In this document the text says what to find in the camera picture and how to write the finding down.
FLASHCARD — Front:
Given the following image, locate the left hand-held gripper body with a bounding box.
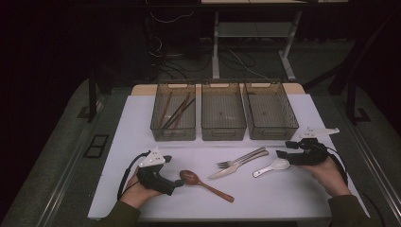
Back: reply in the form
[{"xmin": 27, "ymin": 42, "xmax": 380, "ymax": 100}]
[{"xmin": 135, "ymin": 147, "xmax": 178, "ymax": 197}]

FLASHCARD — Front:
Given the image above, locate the metal floor rail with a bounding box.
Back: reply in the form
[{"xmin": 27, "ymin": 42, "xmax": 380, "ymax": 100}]
[
  {"xmin": 36, "ymin": 126, "xmax": 91, "ymax": 227},
  {"xmin": 348, "ymin": 124, "xmax": 401, "ymax": 218}
]

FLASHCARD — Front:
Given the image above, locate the white metal frame desk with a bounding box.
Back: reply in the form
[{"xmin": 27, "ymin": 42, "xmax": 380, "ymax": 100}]
[{"xmin": 200, "ymin": 0, "xmax": 349, "ymax": 81}]

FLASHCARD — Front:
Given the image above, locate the black chopstick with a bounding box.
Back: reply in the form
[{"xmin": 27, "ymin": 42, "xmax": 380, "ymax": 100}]
[
  {"xmin": 161, "ymin": 97, "xmax": 194, "ymax": 130},
  {"xmin": 164, "ymin": 99, "xmax": 197, "ymax": 131}
]

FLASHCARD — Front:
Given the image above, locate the metal table knife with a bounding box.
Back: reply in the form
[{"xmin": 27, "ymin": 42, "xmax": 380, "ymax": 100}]
[{"xmin": 207, "ymin": 149, "xmax": 270, "ymax": 181}]

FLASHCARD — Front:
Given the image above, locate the left hand-held gripper black cable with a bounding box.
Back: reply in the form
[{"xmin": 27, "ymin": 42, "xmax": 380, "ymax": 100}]
[{"xmin": 116, "ymin": 150, "xmax": 151, "ymax": 201}]

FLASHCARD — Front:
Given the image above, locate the white table mat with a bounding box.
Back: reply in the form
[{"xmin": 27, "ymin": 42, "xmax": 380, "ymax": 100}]
[{"xmin": 87, "ymin": 94, "xmax": 371, "ymax": 220}]

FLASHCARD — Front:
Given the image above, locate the hand-held gripper black cable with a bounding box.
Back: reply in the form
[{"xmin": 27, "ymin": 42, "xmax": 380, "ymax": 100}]
[
  {"xmin": 116, "ymin": 150, "xmax": 151, "ymax": 201},
  {"xmin": 315, "ymin": 140, "xmax": 349, "ymax": 187}
]

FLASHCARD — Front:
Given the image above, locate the brown wooden spoon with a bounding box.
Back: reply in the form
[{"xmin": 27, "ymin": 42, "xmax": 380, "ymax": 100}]
[{"xmin": 179, "ymin": 169, "xmax": 235, "ymax": 203}]

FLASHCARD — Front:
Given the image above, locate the right hand-held gripper black cable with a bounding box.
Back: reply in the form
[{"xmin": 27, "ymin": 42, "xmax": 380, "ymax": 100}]
[{"xmin": 315, "ymin": 140, "xmax": 349, "ymax": 187}]

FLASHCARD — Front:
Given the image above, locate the grey transparent plastic bin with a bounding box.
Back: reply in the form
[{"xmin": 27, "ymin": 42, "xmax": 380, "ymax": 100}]
[
  {"xmin": 200, "ymin": 82, "xmax": 248, "ymax": 142},
  {"xmin": 242, "ymin": 81, "xmax": 300, "ymax": 141},
  {"xmin": 149, "ymin": 82, "xmax": 197, "ymax": 142}
]

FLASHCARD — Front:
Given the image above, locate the white ceramic spoon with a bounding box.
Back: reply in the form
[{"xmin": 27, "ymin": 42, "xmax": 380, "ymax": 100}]
[{"xmin": 252, "ymin": 158, "xmax": 291, "ymax": 179}]

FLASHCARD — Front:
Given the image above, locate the metal fork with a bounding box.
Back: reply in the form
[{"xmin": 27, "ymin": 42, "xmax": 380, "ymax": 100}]
[{"xmin": 217, "ymin": 147, "xmax": 267, "ymax": 169}]

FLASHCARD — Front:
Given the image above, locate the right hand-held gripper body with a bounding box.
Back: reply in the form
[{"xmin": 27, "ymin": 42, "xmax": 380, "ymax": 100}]
[{"xmin": 288, "ymin": 127, "xmax": 340, "ymax": 166}]

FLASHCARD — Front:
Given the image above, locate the tangle of floor cables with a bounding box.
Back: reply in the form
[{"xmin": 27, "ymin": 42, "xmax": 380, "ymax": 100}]
[{"xmin": 148, "ymin": 10, "xmax": 269, "ymax": 81}]

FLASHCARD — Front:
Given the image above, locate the black metal stand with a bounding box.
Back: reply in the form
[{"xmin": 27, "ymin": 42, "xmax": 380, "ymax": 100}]
[
  {"xmin": 77, "ymin": 67, "xmax": 107, "ymax": 123},
  {"xmin": 302, "ymin": 12, "xmax": 401, "ymax": 126}
]

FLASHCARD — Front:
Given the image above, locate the person's left hand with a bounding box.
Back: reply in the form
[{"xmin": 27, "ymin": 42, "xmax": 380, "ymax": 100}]
[{"xmin": 119, "ymin": 171, "xmax": 164, "ymax": 210}]

